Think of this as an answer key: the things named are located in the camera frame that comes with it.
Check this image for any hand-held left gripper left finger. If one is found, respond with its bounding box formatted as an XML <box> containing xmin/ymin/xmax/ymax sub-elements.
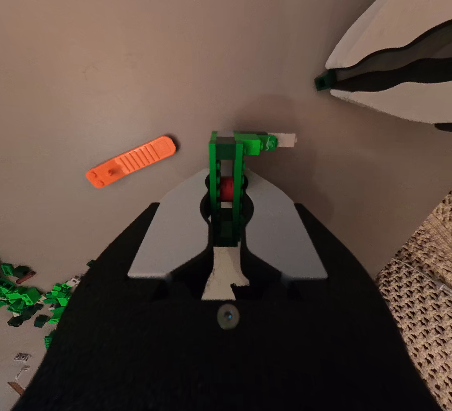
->
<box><xmin>127</xmin><ymin>169</ymin><xmax>215</xmax><ymax>282</ymax></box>

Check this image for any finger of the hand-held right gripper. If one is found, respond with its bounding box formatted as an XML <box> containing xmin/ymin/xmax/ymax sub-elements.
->
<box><xmin>324</xmin><ymin>0</ymin><xmax>452</xmax><ymax>82</ymax></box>
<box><xmin>329</xmin><ymin>62</ymin><xmax>452</xmax><ymax>133</ymax></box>

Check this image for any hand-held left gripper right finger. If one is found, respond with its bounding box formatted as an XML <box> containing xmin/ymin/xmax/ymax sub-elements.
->
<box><xmin>241</xmin><ymin>168</ymin><xmax>329</xmax><ymax>281</ymax></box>

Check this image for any green lego assembly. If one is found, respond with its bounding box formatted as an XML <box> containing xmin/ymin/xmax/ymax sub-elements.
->
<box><xmin>208</xmin><ymin>131</ymin><xmax>298</xmax><ymax>247</ymax></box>

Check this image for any dark green lego brick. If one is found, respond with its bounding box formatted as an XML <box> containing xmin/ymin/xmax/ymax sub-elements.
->
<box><xmin>314</xmin><ymin>70</ymin><xmax>337</xmax><ymax>93</ymax></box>

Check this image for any pile of green lego pieces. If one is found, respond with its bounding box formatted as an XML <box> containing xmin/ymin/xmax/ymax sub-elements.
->
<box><xmin>0</xmin><ymin>259</ymin><xmax>93</xmax><ymax>351</ymax></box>

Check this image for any orange brick separator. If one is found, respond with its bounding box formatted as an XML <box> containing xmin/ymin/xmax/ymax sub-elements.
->
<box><xmin>86</xmin><ymin>135</ymin><xmax>176</xmax><ymax>189</ymax></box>

